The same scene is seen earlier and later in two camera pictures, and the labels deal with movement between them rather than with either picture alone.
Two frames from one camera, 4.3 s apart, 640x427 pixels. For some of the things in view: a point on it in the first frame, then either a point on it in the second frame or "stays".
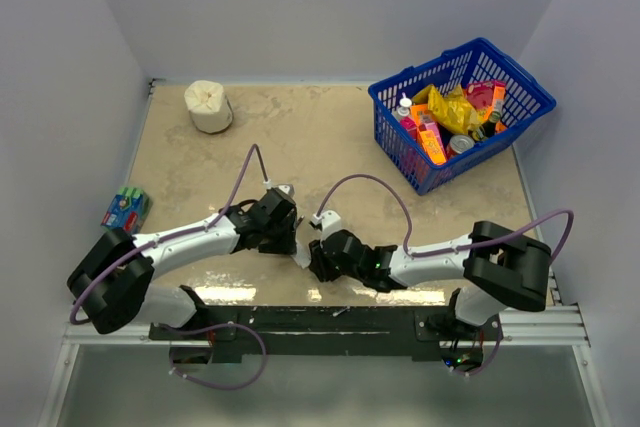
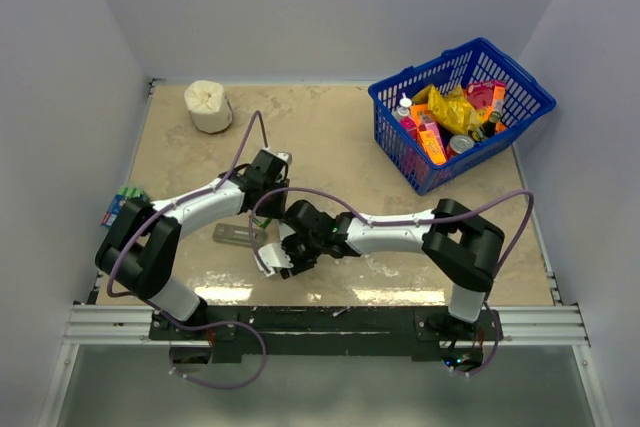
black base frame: x=337 y=333 stays
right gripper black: x=319 y=262 → x=299 y=265
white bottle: x=404 y=110 stays
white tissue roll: x=208 y=105 stays
